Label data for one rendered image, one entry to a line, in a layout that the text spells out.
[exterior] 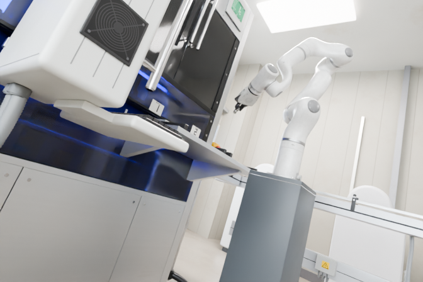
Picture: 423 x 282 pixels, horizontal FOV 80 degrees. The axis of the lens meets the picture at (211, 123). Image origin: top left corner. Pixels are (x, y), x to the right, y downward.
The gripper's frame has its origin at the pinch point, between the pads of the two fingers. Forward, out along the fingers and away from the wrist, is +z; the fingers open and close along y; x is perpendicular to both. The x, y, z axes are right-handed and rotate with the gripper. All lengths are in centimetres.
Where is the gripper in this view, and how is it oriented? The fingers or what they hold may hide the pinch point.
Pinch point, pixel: (239, 106)
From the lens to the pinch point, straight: 148.1
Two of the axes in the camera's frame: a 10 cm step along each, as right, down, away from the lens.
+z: -4.4, 5.5, 7.1
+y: 8.9, 2.3, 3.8
